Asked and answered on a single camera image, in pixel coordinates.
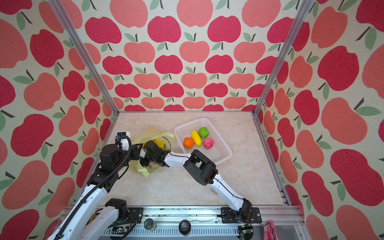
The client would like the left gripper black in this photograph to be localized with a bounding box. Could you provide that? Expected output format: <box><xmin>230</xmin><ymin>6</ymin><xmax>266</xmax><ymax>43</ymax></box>
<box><xmin>113</xmin><ymin>141</ymin><xmax>143</xmax><ymax>172</ymax></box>

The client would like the yellow banana toy fruit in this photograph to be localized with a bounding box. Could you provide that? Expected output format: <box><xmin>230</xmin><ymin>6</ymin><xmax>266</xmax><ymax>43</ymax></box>
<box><xmin>154</xmin><ymin>139</ymin><xmax>165</xmax><ymax>150</ymax></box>

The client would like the yellow plastic bag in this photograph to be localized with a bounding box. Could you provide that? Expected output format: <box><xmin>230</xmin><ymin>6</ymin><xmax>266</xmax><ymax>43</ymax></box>
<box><xmin>132</xmin><ymin>126</ymin><xmax>175</xmax><ymax>177</ymax></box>

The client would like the orange toy fruit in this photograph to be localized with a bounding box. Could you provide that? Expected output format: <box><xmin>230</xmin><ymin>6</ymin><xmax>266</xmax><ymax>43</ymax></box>
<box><xmin>183</xmin><ymin>138</ymin><xmax>195</xmax><ymax>149</ymax></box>

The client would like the yellow elongated toy fruit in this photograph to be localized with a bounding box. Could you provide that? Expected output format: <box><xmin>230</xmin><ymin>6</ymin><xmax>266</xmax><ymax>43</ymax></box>
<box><xmin>191</xmin><ymin>131</ymin><xmax>203</xmax><ymax>147</ymax></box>

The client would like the green toy fruit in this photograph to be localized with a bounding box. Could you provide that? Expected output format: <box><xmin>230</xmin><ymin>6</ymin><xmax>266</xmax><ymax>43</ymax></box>
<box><xmin>198</xmin><ymin>127</ymin><xmax>210</xmax><ymax>139</ymax></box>

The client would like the pink toy fruit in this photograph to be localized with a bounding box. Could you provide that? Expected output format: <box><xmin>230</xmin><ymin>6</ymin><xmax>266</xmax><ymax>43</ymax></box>
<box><xmin>203</xmin><ymin>138</ymin><xmax>214</xmax><ymax>149</ymax></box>

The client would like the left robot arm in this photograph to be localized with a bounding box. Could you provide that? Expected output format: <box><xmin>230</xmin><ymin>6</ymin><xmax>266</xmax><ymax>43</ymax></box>
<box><xmin>49</xmin><ymin>143</ymin><xmax>143</xmax><ymax>240</ymax></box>

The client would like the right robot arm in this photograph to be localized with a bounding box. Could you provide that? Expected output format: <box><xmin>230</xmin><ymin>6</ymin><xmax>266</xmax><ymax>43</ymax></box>
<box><xmin>140</xmin><ymin>140</ymin><xmax>252</xmax><ymax>224</ymax></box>

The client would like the white plastic basket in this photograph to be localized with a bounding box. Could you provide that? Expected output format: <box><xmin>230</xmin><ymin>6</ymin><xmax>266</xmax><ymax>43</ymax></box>
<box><xmin>174</xmin><ymin>118</ymin><xmax>233</xmax><ymax>165</ymax></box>

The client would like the small grey knob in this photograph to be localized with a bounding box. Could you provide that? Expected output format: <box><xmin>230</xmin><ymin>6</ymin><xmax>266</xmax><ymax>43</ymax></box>
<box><xmin>144</xmin><ymin>218</ymin><xmax>157</xmax><ymax>232</ymax></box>

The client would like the black round knob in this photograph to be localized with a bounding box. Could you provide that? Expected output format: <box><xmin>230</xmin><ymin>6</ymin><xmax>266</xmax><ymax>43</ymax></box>
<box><xmin>178</xmin><ymin>220</ymin><xmax>192</xmax><ymax>236</ymax></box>

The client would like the pink snack packet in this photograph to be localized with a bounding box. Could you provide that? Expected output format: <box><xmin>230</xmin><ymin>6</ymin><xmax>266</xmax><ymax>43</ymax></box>
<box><xmin>261</xmin><ymin>220</ymin><xmax>279</xmax><ymax>240</ymax></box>

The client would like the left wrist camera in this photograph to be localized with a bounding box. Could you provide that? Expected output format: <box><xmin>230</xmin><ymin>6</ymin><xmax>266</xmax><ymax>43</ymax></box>
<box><xmin>116</xmin><ymin>132</ymin><xmax>131</xmax><ymax>151</ymax></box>

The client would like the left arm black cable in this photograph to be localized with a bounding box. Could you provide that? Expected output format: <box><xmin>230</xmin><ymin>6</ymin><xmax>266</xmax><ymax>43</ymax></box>
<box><xmin>53</xmin><ymin>134</ymin><xmax>133</xmax><ymax>240</ymax></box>

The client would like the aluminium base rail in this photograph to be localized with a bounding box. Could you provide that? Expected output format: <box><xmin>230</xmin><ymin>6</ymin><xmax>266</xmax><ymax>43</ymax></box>
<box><xmin>49</xmin><ymin>205</ymin><xmax>310</xmax><ymax>240</ymax></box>

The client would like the left aluminium corner post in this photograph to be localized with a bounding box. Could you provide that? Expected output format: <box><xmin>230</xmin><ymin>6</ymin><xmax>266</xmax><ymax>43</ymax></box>
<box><xmin>49</xmin><ymin>0</ymin><xmax>120</xmax><ymax>117</ymax></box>

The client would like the aluminium corner post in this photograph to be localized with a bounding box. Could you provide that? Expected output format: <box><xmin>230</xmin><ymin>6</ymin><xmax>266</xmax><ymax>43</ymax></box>
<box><xmin>252</xmin><ymin>0</ymin><xmax>315</xmax><ymax>118</ymax></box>
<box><xmin>49</xmin><ymin>0</ymin><xmax>120</xmax><ymax>117</ymax></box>

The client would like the right aluminium corner post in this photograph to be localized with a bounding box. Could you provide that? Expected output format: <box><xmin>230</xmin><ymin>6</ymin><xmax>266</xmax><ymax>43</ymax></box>
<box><xmin>252</xmin><ymin>0</ymin><xmax>315</xmax><ymax>118</ymax></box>

